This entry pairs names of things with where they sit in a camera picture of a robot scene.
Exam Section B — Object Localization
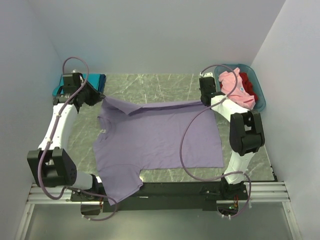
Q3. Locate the purple t shirt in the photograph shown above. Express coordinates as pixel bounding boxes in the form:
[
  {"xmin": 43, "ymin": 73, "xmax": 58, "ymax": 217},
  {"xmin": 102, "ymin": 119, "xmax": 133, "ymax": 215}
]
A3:
[{"xmin": 93, "ymin": 97, "xmax": 224, "ymax": 205}]

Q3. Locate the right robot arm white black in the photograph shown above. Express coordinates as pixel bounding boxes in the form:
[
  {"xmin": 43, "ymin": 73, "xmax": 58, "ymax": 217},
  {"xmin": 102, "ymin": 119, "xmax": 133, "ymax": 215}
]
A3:
[{"xmin": 199, "ymin": 76, "xmax": 265, "ymax": 200}]

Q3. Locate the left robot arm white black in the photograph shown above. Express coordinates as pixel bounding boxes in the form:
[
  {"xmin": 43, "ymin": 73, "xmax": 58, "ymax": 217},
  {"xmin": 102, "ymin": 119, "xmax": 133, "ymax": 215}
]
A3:
[{"xmin": 27, "ymin": 72, "xmax": 106, "ymax": 201}]

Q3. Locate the folded teal t shirt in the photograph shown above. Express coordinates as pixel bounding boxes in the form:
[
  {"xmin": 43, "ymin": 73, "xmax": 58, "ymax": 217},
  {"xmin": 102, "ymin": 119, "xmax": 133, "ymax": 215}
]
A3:
[{"xmin": 52, "ymin": 73, "xmax": 100, "ymax": 97}]

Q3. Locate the folded dark blue t shirt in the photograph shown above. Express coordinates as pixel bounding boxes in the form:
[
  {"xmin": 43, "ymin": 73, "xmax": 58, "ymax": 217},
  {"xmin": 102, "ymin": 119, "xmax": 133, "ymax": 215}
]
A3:
[{"xmin": 97, "ymin": 74, "xmax": 106, "ymax": 94}]

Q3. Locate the pink t shirt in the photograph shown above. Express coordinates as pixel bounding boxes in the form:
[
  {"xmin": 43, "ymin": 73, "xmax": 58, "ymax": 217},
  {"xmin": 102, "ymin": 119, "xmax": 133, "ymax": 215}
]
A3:
[{"xmin": 218, "ymin": 67, "xmax": 256, "ymax": 110}]

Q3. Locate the red t shirt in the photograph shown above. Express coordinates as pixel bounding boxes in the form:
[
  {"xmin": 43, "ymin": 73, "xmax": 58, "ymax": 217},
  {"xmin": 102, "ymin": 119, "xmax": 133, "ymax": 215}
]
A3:
[{"xmin": 239, "ymin": 72, "xmax": 259, "ymax": 102}]

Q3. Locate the teal plastic basket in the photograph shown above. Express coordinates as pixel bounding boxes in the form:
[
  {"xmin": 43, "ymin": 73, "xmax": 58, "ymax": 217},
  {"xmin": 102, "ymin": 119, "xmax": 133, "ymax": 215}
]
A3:
[{"xmin": 214, "ymin": 63, "xmax": 267, "ymax": 114}]

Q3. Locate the black base beam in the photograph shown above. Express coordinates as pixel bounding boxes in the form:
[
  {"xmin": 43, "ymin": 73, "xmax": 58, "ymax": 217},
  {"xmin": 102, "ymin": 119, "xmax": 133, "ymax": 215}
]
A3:
[{"xmin": 69, "ymin": 181, "xmax": 248, "ymax": 213}]

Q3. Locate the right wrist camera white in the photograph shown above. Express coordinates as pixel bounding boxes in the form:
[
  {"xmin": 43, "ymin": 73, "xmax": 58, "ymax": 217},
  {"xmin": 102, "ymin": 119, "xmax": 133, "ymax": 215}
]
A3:
[{"xmin": 199, "ymin": 72, "xmax": 213, "ymax": 78}]

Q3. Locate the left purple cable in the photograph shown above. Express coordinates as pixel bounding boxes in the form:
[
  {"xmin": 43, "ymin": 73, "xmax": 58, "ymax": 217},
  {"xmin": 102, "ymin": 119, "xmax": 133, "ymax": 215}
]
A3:
[{"xmin": 36, "ymin": 56, "xmax": 118, "ymax": 222}]

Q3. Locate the purple cable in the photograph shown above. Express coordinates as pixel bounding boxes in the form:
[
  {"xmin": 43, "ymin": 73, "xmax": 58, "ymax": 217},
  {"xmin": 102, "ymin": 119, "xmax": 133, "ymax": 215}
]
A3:
[
  {"xmin": 179, "ymin": 64, "xmax": 252, "ymax": 218},
  {"xmin": 36, "ymin": 56, "xmax": 118, "ymax": 222}
]

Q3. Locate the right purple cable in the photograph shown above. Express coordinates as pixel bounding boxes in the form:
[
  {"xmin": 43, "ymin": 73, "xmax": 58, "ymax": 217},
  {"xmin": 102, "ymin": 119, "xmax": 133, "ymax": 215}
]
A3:
[{"xmin": 179, "ymin": 64, "xmax": 252, "ymax": 218}]

